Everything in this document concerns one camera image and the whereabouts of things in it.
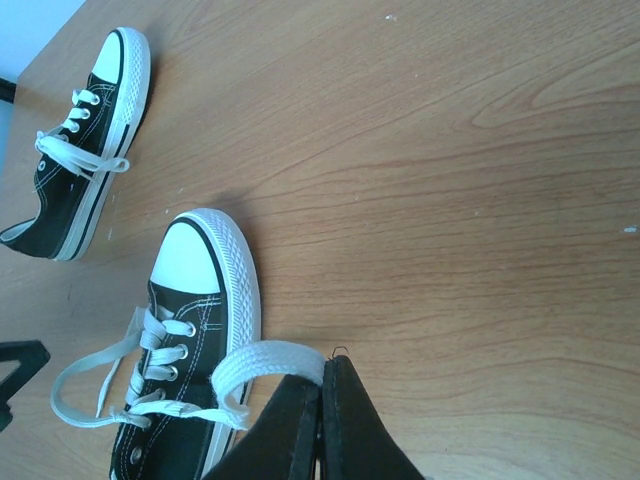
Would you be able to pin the black canvas sneaker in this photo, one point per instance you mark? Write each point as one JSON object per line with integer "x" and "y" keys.
{"x": 204, "y": 302}
{"x": 81, "y": 157}

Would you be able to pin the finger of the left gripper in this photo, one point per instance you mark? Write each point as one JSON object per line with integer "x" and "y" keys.
{"x": 31, "y": 356}

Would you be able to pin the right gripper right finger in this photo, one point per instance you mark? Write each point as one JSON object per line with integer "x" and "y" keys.
{"x": 355, "y": 442}

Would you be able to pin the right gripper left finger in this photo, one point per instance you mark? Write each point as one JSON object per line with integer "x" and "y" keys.
{"x": 282, "y": 442}

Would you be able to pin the left black frame post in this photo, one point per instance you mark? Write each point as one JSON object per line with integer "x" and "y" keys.
{"x": 7, "y": 91}

